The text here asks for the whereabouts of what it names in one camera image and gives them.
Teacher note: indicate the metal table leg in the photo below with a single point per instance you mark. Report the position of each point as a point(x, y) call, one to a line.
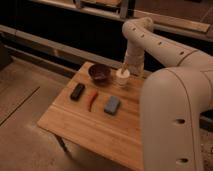
point(61, 143)

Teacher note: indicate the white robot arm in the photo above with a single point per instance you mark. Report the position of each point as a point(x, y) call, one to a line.
point(171, 99)

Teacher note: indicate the dark ceramic bowl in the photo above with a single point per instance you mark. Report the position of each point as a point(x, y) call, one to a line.
point(99, 72)

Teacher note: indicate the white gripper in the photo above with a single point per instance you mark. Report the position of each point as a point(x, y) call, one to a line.
point(133, 61)

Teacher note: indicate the blue-grey sponge block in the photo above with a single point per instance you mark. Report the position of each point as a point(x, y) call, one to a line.
point(112, 105)

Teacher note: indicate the wooden table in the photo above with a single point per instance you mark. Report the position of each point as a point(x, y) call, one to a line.
point(116, 137)

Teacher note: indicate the red chili pepper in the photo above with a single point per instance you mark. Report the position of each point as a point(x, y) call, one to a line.
point(93, 95)

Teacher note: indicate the white ceramic cup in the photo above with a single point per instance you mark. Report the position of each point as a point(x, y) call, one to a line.
point(122, 76)

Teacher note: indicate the black rectangular block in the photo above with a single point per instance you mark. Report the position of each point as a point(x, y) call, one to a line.
point(78, 90)

